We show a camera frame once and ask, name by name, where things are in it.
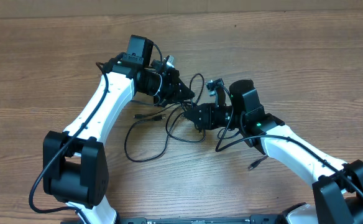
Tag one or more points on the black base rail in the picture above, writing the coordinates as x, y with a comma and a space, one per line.
197, 221

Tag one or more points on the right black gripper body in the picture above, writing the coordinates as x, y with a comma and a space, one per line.
224, 115

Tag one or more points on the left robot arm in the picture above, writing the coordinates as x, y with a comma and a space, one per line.
75, 170

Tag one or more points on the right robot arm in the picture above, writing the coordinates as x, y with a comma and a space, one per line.
336, 184

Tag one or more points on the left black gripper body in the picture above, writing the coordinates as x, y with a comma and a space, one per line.
166, 87

